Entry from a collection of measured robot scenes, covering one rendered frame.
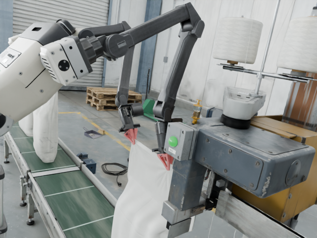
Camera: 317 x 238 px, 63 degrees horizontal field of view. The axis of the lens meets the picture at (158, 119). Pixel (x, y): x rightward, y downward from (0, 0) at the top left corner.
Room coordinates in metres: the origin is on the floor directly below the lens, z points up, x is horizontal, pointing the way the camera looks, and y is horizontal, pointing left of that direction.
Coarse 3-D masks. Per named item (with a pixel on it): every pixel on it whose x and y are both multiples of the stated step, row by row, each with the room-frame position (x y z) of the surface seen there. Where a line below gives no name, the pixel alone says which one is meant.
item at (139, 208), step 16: (144, 160) 1.14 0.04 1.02; (128, 176) 1.23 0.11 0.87; (144, 176) 1.12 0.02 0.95; (160, 176) 1.03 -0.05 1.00; (128, 192) 1.14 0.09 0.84; (144, 192) 1.09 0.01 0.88; (160, 192) 1.01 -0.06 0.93; (128, 208) 1.05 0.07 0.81; (144, 208) 1.02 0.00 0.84; (160, 208) 0.99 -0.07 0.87; (112, 224) 1.14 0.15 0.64; (128, 224) 1.02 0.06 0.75; (144, 224) 0.95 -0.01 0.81; (160, 224) 0.92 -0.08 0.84; (192, 224) 0.86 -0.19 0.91
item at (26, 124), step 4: (32, 112) 2.80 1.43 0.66; (28, 116) 2.78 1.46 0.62; (32, 116) 2.80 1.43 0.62; (20, 120) 2.89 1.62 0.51; (24, 120) 2.82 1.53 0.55; (28, 120) 2.78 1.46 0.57; (32, 120) 2.80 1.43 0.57; (20, 124) 2.90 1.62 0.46; (24, 124) 2.82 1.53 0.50; (28, 124) 2.78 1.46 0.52; (32, 124) 2.80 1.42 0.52; (24, 128) 2.82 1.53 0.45; (28, 128) 2.78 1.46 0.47; (32, 128) 2.80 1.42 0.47; (24, 132) 2.87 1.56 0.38; (28, 132) 2.78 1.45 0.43; (32, 132) 2.80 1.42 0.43; (32, 136) 2.78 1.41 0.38
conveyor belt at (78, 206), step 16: (48, 176) 1.97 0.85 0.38; (64, 176) 2.01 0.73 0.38; (80, 176) 2.05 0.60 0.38; (48, 192) 1.73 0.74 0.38; (64, 192) 1.77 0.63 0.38; (80, 192) 1.80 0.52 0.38; (96, 192) 1.84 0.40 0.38; (64, 208) 1.57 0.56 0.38; (80, 208) 1.60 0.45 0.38; (96, 208) 1.63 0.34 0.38; (112, 208) 1.66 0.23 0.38; (64, 224) 1.41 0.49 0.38; (80, 224) 1.43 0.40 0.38; (96, 224) 1.46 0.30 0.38
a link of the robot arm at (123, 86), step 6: (132, 48) 1.49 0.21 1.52; (126, 54) 1.47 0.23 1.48; (132, 54) 1.48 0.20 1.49; (126, 60) 1.45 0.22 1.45; (132, 60) 1.47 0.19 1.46; (126, 66) 1.43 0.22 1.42; (120, 72) 1.42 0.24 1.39; (126, 72) 1.41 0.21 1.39; (120, 78) 1.39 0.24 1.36; (126, 78) 1.40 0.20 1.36; (120, 84) 1.36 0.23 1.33; (126, 84) 1.38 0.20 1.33; (120, 90) 1.34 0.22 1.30; (126, 90) 1.35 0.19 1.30; (126, 96) 1.34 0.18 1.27
